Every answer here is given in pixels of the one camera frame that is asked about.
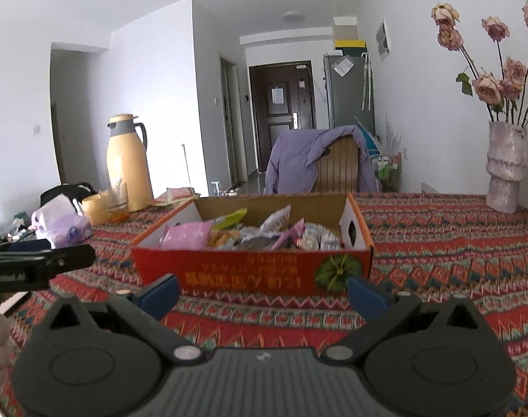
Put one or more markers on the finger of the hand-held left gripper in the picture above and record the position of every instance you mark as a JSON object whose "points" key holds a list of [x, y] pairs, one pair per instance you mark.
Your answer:
{"points": [[51, 263]]}

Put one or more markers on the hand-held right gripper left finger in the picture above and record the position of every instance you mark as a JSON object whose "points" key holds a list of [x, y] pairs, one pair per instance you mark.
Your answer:
{"points": [[159, 297]]}

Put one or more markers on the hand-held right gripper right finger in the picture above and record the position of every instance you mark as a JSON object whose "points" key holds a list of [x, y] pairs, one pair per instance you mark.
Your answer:
{"points": [[368, 297]]}

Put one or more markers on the pink snack packet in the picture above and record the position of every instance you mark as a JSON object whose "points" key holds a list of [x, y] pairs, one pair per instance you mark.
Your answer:
{"points": [[290, 236], [188, 236]]}

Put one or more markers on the white striped snack packet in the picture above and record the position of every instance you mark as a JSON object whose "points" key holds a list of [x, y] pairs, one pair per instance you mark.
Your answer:
{"points": [[322, 236]]}

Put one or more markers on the orange brown snack packet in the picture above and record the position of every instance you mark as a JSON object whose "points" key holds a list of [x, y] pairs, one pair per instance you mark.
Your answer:
{"points": [[222, 239]]}

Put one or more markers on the red cardboard box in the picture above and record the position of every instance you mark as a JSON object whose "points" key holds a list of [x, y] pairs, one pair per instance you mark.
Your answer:
{"points": [[246, 269]]}

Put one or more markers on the green snack packet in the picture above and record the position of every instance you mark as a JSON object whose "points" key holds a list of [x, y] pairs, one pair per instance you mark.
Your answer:
{"points": [[229, 220]]}

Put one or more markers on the silver snack packet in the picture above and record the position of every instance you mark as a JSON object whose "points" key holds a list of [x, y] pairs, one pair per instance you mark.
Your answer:
{"points": [[276, 219]]}

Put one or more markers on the purple white tissue pack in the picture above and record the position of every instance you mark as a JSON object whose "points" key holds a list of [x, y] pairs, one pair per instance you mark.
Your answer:
{"points": [[62, 226]]}

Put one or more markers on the yellow cup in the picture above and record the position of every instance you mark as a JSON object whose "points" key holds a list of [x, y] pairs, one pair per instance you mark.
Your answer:
{"points": [[94, 210]]}

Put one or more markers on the black bag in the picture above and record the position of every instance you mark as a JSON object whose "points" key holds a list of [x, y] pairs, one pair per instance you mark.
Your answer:
{"points": [[68, 191]]}

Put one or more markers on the clear glass cup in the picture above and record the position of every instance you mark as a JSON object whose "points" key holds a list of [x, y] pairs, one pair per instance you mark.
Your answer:
{"points": [[116, 204]]}

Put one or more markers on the yellow thermos jug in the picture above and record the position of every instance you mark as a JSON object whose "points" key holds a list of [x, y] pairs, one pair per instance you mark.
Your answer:
{"points": [[129, 169]]}

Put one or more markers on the small storage cart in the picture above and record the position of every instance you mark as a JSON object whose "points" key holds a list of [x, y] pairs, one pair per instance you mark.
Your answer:
{"points": [[387, 171]]}

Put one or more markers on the wooden slatted chair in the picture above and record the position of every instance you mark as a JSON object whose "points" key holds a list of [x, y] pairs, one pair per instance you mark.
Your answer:
{"points": [[337, 169]]}

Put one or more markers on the purple jacket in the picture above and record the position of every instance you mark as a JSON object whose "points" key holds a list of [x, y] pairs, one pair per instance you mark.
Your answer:
{"points": [[290, 160]]}

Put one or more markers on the pink textured vase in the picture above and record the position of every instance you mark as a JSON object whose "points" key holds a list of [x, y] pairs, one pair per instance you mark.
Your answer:
{"points": [[505, 169]]}

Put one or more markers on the dark brown entrance door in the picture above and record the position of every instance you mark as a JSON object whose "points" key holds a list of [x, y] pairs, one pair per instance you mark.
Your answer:
{"points": [[281, 130]]}

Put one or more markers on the grey refrigerator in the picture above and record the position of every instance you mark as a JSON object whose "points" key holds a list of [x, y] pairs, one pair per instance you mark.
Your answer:
{"points": [[348, 95]]}

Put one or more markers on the white umbrella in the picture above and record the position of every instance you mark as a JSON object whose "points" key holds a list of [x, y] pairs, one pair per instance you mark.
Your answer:
{"points": [[367, 82]]}

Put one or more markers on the paper sheet on refrigerator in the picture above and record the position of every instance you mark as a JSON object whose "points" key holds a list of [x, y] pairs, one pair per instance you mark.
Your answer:
{"points": [[343, 66]]}

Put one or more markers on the dried pink rose bouquet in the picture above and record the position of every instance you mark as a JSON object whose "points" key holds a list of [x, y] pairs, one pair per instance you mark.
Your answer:
{"points": [[487, 87]]}

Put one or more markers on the yellow box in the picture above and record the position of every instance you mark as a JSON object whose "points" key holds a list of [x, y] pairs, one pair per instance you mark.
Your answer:
{"points": [[350, 44]]}

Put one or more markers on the beige cardboard box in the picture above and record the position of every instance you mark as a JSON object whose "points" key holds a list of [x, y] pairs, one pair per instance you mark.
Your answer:
{"points": [[345, 28]]}

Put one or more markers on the round ceiling light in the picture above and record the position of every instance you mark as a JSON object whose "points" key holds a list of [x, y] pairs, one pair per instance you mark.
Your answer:
{"points": [[294, 16]]}

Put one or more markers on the white wall switch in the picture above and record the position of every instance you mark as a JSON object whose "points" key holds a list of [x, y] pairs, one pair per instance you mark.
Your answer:
{"points": [[34, 130]]}

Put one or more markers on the wall picture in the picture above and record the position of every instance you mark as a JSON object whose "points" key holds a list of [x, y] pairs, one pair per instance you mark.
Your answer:
{"points": [[383, 38]]}

